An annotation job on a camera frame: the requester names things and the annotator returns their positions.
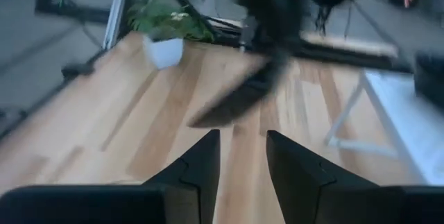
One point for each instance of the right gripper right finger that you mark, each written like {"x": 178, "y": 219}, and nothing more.
{"x": 298, "y": 189}

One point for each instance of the green plant in white pot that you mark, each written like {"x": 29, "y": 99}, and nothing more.
{"x": 163, "y": 52}

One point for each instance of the black wavy square plate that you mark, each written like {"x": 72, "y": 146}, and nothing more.
{"x": 431, "y": 82}

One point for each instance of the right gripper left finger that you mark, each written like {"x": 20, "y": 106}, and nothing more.
{"x": 197, "y": 182}

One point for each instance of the silver aluminium bracket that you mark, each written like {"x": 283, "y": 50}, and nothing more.
{"x": 114, "y": 19}

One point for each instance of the white perforated metal shelf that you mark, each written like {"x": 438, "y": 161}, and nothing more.
{"x": 416, "y": 130}

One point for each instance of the black leaf-shaped mini plate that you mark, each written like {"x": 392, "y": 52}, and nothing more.
{"x": 236, "y": 106}

